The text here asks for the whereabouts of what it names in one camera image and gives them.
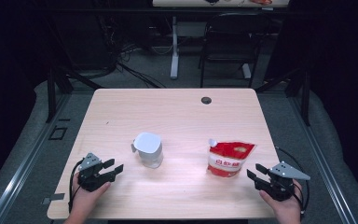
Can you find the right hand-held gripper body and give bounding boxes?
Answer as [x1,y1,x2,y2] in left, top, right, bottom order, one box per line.
[255,161,311,203]

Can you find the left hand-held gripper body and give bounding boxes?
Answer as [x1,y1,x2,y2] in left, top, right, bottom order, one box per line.
[77,152,117,192]

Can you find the red and white spout pouch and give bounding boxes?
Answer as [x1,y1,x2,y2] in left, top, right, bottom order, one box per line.
[206,138,256,178]

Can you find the clear jar with grey lid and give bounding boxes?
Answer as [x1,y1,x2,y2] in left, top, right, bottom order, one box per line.
[131,132,164,170]

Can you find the person's right hand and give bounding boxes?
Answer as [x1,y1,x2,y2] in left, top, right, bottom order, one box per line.
[259,180,303,218]

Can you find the person's left hand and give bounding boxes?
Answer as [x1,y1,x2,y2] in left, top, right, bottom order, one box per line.
[71,182,111,217]

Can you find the grey tape piece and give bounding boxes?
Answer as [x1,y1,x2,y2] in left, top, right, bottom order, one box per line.
[41,192,66,206]

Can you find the black metal stand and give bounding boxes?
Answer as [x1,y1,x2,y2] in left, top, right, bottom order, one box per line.
[255,66,311,127]
[45,63,104,124]

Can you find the short white desk foot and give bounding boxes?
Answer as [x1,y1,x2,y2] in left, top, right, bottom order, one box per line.
[241,63,253,80]

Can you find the tall white desk leg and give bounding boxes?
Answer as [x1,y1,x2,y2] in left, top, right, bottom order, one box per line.
[170,16,180,80]

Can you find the black folding chair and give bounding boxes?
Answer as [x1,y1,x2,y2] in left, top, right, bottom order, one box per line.
[198,12,273,89]

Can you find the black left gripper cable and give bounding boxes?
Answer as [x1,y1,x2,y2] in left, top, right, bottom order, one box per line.
[68,158,86,213]

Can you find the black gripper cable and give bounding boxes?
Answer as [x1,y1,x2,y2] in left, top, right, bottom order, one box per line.
[274,146,311,218]
[68,158,86,213]

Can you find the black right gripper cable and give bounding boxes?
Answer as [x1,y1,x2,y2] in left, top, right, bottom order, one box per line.
[274,146,311,218]

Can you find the aluminium floor rail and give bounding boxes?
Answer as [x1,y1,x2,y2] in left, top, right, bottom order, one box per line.
[287,94,358,224]
[0,92,73,224]

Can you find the bundle of black floor cables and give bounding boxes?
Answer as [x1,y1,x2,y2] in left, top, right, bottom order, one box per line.
[99,18,168,90]

